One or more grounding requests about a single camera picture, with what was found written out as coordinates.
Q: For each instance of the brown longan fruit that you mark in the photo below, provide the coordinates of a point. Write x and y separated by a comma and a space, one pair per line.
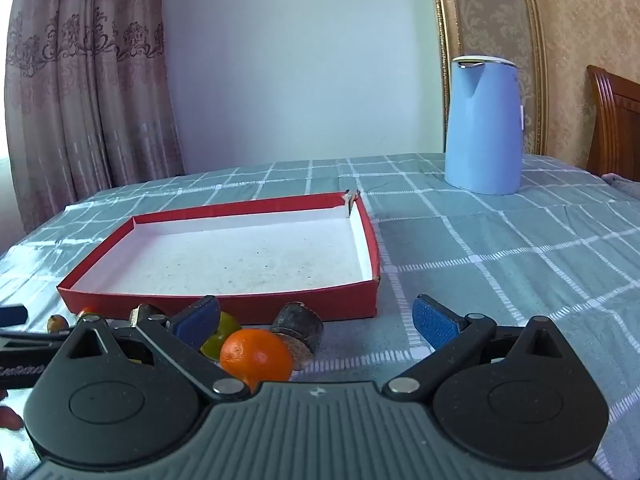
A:
56, 324

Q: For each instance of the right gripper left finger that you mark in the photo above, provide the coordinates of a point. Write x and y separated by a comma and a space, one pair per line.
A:
127, 395

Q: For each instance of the green checked bed sheet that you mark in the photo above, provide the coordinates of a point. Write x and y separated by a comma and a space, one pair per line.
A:
566, 246

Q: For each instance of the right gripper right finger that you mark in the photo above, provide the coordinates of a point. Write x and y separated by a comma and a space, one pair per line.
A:
514, 396

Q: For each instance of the gold wall frame moulding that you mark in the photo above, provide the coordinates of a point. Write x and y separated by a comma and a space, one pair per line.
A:
508, 28

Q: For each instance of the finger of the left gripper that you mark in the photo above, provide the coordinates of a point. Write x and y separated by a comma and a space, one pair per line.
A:
13, 315

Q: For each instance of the green tomato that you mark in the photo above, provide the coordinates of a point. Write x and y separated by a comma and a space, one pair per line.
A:
226, 327

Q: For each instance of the orange mandarin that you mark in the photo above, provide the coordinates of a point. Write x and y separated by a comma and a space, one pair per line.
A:
253, 356

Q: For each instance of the red cherry tomato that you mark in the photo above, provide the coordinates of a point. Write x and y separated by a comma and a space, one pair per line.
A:
86, 311
9, 419

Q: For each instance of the red cardboard box tray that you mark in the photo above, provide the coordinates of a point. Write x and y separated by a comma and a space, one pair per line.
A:
253, 256

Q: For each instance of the light blue electric kettle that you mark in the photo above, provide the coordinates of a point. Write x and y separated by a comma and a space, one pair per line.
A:
485, 128

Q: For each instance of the pink patterned curtain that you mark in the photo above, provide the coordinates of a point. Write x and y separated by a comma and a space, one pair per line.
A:
87, 101

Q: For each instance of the wooden headboard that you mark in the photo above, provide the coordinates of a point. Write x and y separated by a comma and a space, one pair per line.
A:
615, 141

